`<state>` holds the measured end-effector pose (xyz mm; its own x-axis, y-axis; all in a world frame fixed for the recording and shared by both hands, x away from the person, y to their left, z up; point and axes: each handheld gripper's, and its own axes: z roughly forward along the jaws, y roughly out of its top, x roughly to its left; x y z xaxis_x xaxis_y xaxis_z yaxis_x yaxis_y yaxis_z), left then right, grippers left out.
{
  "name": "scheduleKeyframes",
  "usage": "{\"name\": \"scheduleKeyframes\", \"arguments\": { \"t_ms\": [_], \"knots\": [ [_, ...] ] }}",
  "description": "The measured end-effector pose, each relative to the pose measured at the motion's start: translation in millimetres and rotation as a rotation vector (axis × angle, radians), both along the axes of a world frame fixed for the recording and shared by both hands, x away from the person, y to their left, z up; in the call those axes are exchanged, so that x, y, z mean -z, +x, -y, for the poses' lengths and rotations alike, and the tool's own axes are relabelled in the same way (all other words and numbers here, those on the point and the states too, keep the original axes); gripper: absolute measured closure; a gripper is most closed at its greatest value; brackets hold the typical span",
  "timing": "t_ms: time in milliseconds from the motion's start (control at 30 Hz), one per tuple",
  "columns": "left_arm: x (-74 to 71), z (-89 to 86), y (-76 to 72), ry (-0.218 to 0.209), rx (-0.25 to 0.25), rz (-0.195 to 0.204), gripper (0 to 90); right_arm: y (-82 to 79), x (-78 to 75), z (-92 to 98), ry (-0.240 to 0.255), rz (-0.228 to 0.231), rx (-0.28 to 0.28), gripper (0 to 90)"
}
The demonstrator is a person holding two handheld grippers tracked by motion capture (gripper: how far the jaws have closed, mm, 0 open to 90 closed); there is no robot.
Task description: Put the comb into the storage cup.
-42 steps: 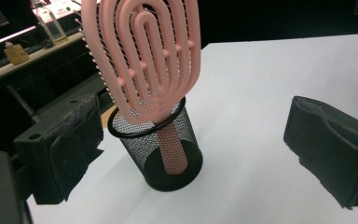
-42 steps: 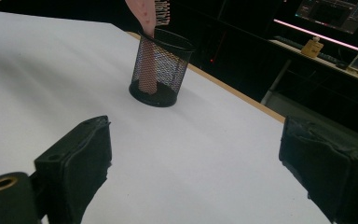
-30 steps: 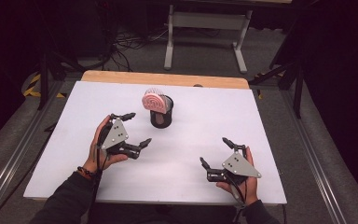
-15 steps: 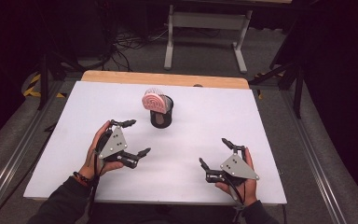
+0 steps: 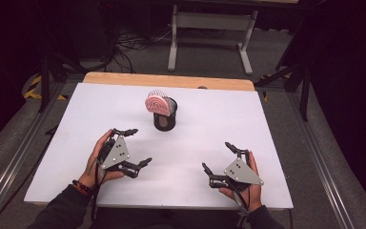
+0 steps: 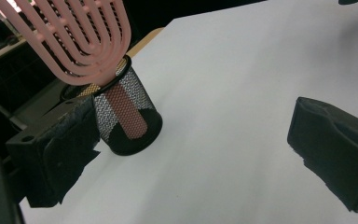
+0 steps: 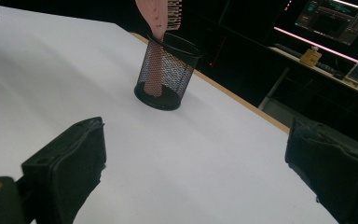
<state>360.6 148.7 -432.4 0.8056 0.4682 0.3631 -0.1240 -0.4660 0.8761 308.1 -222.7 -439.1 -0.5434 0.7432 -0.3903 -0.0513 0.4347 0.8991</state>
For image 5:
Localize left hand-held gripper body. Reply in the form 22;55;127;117
96;134;132;171

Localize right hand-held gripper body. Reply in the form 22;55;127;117
223;157;265;192

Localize black mesh pen holder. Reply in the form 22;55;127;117
152;96;178;133

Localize pink hairbrush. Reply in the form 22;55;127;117
144;90;173;116

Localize person's right hand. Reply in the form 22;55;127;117
218;151;265;213

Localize person's left hand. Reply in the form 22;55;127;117
77;128;126;190

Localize black metal stand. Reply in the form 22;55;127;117
38;52;89;114
254;61;312;122

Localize yellow black hazard tape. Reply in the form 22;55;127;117
23;73;69;101

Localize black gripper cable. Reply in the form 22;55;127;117
90;165;107;222
231;186;251;229

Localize beaded bracelet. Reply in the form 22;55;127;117
71;178;92;197

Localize aluminium floor rail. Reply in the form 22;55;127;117
286;91;357;229
0;81;65;225

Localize bundle of black floor cables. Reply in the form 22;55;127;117
106;28;174;74

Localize white metal stand frame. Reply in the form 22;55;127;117
167;0;299;76

